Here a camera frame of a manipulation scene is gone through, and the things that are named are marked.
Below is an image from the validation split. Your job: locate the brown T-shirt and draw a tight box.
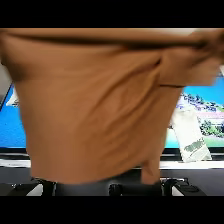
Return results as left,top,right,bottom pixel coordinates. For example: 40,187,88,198
0,28,224,186

